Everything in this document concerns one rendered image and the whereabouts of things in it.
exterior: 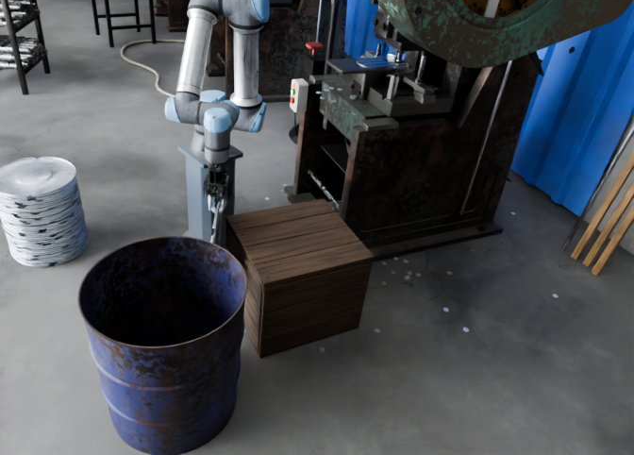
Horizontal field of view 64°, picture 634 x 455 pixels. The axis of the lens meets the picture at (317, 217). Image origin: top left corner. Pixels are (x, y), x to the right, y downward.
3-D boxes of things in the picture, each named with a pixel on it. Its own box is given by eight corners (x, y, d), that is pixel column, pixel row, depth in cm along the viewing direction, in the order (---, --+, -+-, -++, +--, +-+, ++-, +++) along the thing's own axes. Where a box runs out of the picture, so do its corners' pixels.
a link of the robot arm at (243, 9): (229, 119, 200) (226, -28, 164) (267, 124, 200) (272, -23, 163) (222, 135, 191) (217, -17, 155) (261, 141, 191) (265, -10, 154)
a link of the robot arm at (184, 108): (187, -36, 158) (159, 114, 152) (222, -31, 158) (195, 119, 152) (196, -14, 170) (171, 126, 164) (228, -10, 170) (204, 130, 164)
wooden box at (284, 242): (259, 359, 175) (264, 283, 155) (225, 287, 202) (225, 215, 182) (358, 328, 191) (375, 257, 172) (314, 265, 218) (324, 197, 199)
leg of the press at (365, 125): (340, 269, 219) (375, 62, 167) (327, 253, 227) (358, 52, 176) (501, 233, 255) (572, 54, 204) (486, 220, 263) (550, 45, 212)
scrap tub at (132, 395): (112, 485, 135) (84, 369, 108) (96, 364, 166) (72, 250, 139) (260, 433, 152) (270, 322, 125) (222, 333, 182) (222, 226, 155)
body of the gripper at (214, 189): (202, 199, 158) (202, 165, 151) (206, 185, 165) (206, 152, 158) (227, 201, 158) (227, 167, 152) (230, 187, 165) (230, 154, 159)
